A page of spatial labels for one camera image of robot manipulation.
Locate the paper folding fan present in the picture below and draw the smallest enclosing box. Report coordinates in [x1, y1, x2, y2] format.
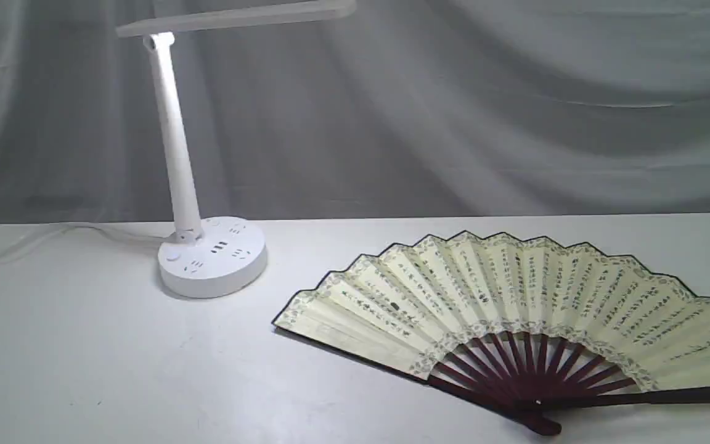
[272, 231, 710, 437]

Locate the white desk lamp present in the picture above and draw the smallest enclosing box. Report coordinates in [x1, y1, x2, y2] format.
[116, 1, 357, 300]

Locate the grey backdrop curtain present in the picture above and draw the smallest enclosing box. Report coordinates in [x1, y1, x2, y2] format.
[0, 1, 710, 224]

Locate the white power cable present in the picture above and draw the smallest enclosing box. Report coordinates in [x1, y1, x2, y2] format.
[0, 222, 174, 276]

